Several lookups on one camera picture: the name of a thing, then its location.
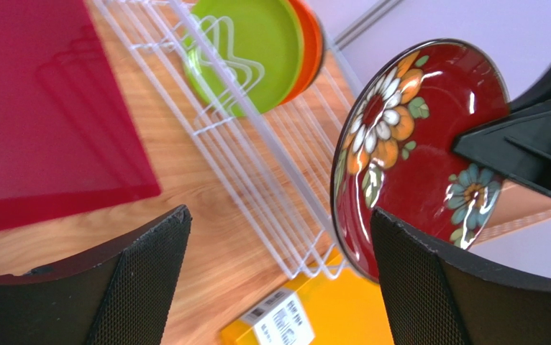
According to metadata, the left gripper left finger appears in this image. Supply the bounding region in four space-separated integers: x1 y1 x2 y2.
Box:
0 205 192 344

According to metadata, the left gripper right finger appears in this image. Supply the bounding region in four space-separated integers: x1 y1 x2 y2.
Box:
370 209 551 344

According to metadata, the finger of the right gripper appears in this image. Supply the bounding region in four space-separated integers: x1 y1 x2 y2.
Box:
451 65 551 198

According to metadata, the red floral plate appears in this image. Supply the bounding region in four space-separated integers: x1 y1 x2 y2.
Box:
330 39 509 282

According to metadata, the white wire dish rack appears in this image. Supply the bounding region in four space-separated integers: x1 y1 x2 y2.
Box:
91 1 355 280

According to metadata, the green plastic plate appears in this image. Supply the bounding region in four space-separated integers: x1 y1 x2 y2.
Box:
191 1 304 114

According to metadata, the orange mat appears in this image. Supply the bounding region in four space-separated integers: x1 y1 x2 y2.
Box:
220 268 393 344

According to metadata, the white barcode label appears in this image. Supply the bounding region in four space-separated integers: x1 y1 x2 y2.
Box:
241 287 315 345

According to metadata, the red mat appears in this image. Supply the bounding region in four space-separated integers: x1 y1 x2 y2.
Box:
0 1 160 231

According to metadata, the orange plastic plate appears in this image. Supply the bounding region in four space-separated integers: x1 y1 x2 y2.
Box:
280 1 326 105

